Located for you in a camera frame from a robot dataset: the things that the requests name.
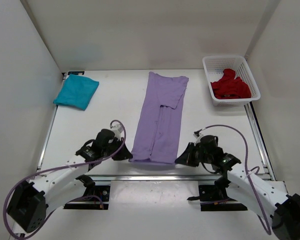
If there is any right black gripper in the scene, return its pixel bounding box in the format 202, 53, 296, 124
175, 142, 213, 168

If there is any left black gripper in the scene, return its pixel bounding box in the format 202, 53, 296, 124
102, 137, 133, 161

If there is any lavender t shirt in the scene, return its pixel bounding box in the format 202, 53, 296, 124
129, 71, 189, 165

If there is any teal t shirt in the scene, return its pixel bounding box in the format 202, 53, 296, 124
53, 74, 100, 111

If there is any red t shirt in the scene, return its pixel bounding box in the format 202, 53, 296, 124
211, 68, 252, 100

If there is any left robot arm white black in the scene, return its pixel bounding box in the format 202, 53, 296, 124
3, 123, 132, 234

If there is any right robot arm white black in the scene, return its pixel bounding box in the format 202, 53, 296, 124
175, 135, 300, 240

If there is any white plastic basket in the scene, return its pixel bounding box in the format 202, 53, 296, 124
202, 54, 262, 106

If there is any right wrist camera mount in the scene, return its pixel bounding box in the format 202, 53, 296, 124
193, 129, 203, 138

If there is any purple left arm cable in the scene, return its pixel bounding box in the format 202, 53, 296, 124
2, 120, 127, 240

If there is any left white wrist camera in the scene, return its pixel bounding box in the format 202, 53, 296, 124
110, 123, 123, 140

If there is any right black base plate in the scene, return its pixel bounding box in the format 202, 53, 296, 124
187, 183, 248, 212

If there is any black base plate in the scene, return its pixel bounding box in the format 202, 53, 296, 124
63, 181, 111, 211
187, 183, 248, 212

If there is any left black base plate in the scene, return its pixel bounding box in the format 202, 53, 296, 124
63, 181, 111, 211

